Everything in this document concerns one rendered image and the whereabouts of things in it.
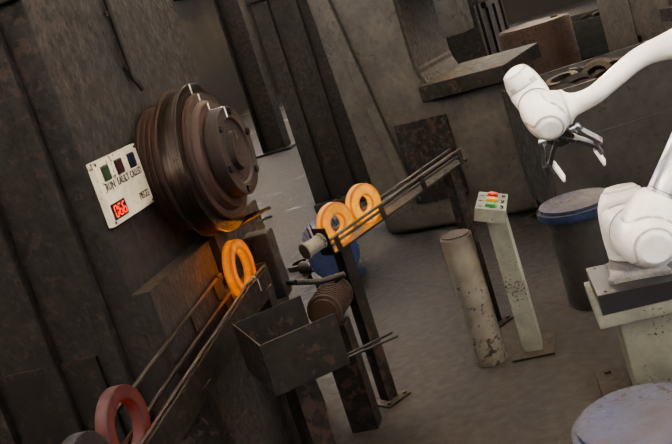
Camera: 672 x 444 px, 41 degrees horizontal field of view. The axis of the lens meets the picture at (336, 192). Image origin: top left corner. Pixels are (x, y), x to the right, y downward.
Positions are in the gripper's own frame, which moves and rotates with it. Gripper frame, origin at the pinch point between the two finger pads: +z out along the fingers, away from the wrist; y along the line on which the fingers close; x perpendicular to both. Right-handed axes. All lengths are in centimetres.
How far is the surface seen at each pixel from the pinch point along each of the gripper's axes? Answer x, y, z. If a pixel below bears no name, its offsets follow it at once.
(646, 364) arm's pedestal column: -40, -4, 47
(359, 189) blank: 23, -83, -13
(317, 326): -84, -47, -46
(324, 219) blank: 5, -91, -18
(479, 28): 568, -215, 201
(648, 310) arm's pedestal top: -36.6, 5.1, 29.6
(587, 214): 44, -25, 52
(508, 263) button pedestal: 15, -50, 38
